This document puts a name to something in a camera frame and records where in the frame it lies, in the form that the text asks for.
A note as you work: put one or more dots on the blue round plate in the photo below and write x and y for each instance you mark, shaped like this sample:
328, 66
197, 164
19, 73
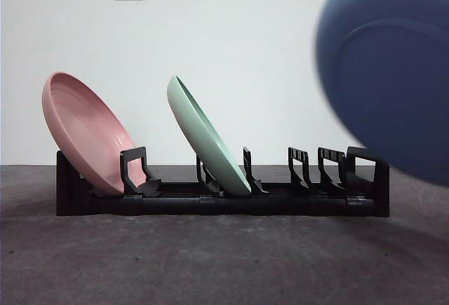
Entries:
393, 73

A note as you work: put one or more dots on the pink round plate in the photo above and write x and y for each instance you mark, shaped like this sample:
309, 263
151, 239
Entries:
87, 126

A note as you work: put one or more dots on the black plastic dish rack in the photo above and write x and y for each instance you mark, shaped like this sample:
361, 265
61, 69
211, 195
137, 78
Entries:
245, 207

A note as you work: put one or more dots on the green round plate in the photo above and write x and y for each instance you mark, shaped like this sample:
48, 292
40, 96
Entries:
196, 133

